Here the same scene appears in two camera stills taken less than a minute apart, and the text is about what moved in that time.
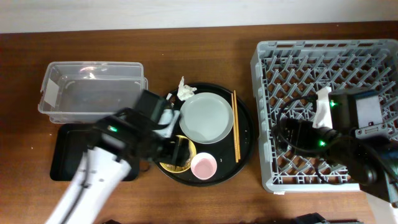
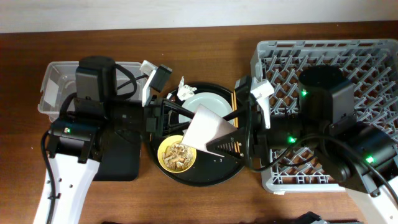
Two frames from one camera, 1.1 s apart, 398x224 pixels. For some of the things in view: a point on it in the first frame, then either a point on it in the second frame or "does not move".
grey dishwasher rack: (287, 70) does not move
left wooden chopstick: (235, 137) does not move
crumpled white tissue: (185, 91) does not move
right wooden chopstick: (236, 124) does not move
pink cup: (203, 165) -> (205, 127)
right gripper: (286, 134) -> (251, 125)
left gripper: (173, 149) -> (152, 115)
